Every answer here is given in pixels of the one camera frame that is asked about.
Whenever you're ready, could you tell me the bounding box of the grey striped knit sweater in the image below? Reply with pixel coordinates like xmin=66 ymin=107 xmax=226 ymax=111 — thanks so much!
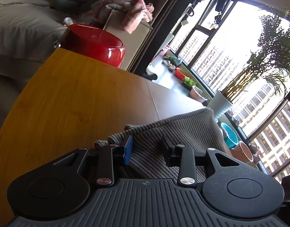
xmin=94 ymin=108 xmax=227 ymax=179

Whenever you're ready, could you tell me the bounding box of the pink blanket on sofa arm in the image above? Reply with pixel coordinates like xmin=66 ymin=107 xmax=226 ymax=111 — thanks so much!
xmin=76 ymin=0 xmax=154 ymax=34

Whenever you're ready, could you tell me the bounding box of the blue plastic basin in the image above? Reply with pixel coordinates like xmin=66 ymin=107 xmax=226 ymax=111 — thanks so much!
xmin=221 ymin=122 xmax=239 ymax=149

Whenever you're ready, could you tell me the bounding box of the terracotta flower pot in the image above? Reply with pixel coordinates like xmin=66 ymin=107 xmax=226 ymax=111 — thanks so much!
xmin=230 ymin=141 xmax=253 ymax=163

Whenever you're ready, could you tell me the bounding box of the white plant pot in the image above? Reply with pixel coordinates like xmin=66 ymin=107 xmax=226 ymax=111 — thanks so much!
xmin=207 ymin=90 xmax=232 ymax=122

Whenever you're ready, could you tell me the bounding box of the green palm plant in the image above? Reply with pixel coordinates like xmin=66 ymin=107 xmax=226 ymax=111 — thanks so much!
xmin=221 ymin=6 xmax=290 ymax=102

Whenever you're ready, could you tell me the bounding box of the grey fabric sofa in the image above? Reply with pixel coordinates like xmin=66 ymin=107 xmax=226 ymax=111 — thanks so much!
xmin=0 ymin=0 xmax=154 ymax=80

